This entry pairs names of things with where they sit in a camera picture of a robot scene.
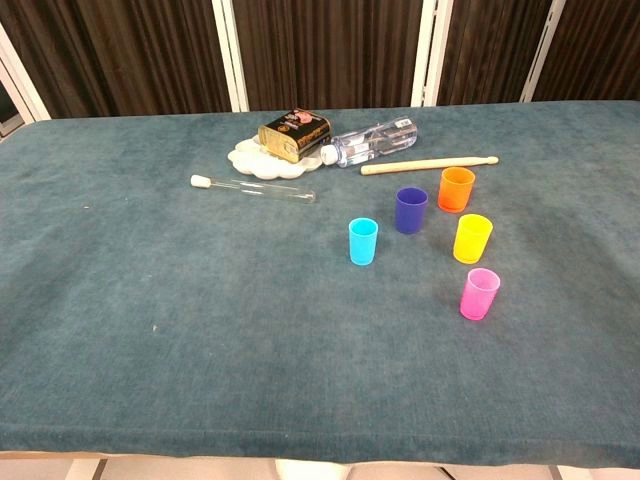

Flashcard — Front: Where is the light blue plastic cup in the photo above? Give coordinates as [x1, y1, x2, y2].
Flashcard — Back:
[348, 217, 380, 267]

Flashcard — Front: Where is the dark blue plastic cup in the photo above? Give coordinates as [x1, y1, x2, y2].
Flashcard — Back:
[394, 187, 430, 235]

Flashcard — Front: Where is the yellow plastic cup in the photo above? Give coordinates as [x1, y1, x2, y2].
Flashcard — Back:
[452, 213, 494, 265]

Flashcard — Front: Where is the pink plastic cup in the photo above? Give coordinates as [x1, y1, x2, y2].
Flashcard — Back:
[459, 267, 502, 322]

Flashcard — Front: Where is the glass test tube white stopper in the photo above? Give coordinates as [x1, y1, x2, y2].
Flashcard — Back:
[190, 173, 317, 204]

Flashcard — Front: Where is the white flower-shaped palette dish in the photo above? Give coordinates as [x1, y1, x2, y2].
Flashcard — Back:
[227, 137, 324, 180]

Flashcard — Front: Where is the black and gold tin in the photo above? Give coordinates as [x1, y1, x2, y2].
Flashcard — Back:
[257, 108, 334, 164]

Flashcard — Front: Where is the clear plastic water bottle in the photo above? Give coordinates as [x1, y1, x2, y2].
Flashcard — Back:
[319, 116, 419, 169]

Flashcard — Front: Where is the wooden stick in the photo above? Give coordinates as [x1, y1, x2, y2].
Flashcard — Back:
[360, 155, 500, 177]

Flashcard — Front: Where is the teal table cloth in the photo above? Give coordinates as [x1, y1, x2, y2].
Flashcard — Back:
[0, 99, 640, 469]

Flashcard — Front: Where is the orange plastic cup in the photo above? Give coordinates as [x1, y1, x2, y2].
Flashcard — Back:
[437, 166, 476, 214]

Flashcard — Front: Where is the dark brown partition panel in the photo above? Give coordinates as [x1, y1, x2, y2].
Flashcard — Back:
[212, 0, 454, 114]
[0, 0, 250, 120]
[519, 0, 640, 104]
[412, 0, 566, 107]

